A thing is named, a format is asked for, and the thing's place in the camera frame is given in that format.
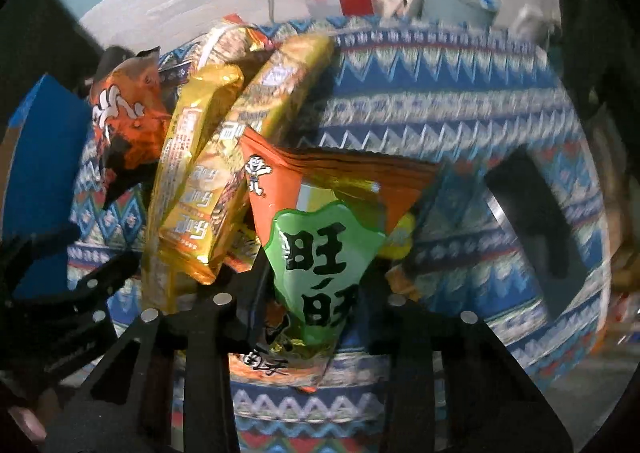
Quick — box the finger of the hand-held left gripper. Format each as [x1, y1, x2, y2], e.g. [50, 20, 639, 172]
[40, 308, 121, 374]
[10, 250, 141, 329]

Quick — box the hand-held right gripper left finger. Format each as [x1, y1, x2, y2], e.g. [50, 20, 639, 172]
[42, 250, 273, 453]

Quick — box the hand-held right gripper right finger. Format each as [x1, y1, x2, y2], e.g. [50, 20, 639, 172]
[367, 277, 576, 453]

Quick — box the blue-rimmed cardboard box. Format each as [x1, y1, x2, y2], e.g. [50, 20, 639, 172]
[0, 73, 96, 299]

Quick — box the orange and green snack packet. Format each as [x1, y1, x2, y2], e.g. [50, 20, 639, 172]
[239, 126, 443, 394]

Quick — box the orange and black snack packet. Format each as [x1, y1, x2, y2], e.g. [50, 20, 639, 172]
[87, 46, 173, 211]

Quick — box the long yellow snack packet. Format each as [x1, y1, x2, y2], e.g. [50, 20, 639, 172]
[160, 33, 335, 286]

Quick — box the person's left hand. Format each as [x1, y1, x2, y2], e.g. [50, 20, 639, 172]
[5, 405, 48, 441]

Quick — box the small yellow snack packet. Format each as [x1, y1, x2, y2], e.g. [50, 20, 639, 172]
[377, 213, 426, 301]

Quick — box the patterned blue tablecloth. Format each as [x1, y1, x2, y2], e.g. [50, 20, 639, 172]
[65, 16, 613, 453]

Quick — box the gold and orange snack packet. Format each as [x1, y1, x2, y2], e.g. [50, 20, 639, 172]
[192, 16, 276, 79]

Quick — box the white crumpled bag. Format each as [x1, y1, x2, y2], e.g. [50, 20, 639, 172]
[510, 3, 551, 34]

